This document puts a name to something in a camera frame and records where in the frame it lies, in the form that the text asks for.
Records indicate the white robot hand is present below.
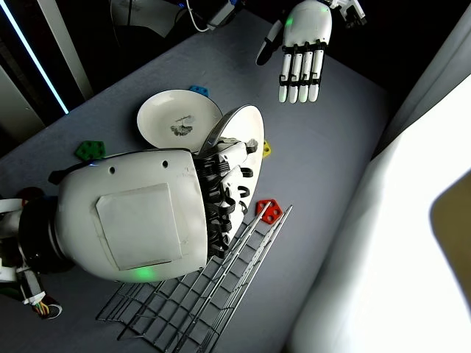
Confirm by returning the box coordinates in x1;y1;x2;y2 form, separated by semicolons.
255;0;333;104
47;138;258;284

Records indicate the white plate with rim leaf prints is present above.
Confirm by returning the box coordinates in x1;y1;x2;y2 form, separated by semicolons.
197;104;266;221

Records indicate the white plate with centre leaf print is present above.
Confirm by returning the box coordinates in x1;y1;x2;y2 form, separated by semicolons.
136;89;224;151

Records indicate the green pentagon block with holes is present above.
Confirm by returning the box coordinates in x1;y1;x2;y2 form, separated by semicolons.
75;140;107;162

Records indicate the grey power adapter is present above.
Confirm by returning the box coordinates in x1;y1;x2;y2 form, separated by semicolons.
206;0;237;27

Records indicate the dark brown round biscuit toy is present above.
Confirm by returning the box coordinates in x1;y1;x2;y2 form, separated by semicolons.
16;186;47;202

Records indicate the grey table cloth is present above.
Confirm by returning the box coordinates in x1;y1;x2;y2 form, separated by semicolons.
0;9;391;353

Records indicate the red pentagon block with holes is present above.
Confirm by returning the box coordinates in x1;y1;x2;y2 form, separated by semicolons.
255;199;285;224

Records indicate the glowing light strip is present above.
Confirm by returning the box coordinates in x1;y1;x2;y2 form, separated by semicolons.
0;0;70;115

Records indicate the white backdrop curtain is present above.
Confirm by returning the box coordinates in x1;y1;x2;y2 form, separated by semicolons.
283;0;471;353

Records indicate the olive rounded panel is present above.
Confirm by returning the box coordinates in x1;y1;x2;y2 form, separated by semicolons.
429;171;471;299

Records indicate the silver wire dish rack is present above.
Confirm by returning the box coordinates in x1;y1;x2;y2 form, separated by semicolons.
96;204;294;353

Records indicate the white cable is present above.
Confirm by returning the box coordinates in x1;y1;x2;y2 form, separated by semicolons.
185;0;211;33

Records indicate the white post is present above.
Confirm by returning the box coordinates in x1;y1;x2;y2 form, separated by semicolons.
36;0;95;100

